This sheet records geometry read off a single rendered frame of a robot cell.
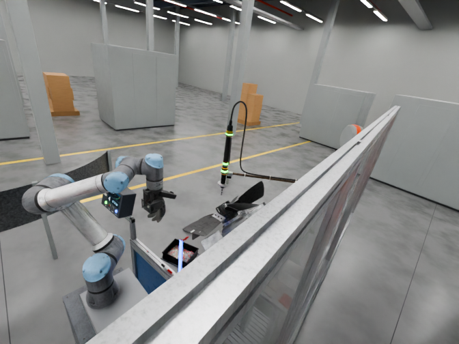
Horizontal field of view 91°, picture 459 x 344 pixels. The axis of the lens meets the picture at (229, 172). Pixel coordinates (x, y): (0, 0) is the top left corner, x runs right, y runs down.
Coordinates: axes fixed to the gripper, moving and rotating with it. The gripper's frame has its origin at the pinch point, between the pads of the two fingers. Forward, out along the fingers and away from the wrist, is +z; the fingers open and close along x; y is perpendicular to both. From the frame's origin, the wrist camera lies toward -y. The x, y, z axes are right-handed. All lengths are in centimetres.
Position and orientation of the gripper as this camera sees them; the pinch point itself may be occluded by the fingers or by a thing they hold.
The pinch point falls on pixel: (159, 219)
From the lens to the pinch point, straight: 122.0
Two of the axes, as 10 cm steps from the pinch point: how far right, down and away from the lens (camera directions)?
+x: 7.8, 3.5, -5.2
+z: -1.2, 9.0, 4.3
